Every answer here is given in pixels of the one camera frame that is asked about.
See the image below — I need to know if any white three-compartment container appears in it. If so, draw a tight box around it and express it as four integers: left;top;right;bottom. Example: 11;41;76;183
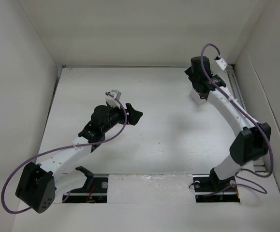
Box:
190;88;206;105

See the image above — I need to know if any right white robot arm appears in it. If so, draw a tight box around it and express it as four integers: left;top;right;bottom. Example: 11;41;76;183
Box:
185;56;272;192

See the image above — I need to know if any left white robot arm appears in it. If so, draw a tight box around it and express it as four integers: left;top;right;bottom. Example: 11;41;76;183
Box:
15;100;143;213

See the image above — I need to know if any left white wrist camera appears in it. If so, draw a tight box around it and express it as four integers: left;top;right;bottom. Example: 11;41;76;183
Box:
105;90;121;108

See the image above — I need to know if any aluminium side rail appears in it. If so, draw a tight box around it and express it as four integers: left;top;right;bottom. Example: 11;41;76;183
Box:
226;66;268;165

